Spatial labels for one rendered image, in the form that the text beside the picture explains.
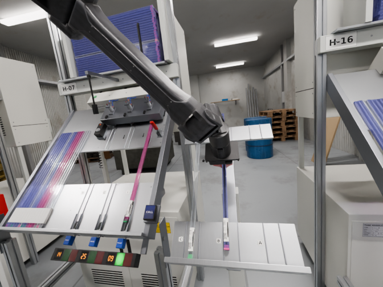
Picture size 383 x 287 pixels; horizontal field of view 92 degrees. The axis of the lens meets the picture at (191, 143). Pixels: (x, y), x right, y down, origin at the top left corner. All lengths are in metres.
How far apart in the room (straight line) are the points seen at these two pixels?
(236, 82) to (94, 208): 9.95
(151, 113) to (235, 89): 9.55
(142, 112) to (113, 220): 0.51
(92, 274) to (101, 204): 0.75
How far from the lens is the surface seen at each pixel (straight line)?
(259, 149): 4.02
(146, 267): 1.29
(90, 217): 0.87
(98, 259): 0.81
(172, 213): 1.02
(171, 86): 0.43
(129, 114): 1.01
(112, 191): 0.86
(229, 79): 10.43
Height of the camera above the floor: 1.11
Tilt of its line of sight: 10 degrees down
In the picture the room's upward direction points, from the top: 7 degrees counter-clockwise
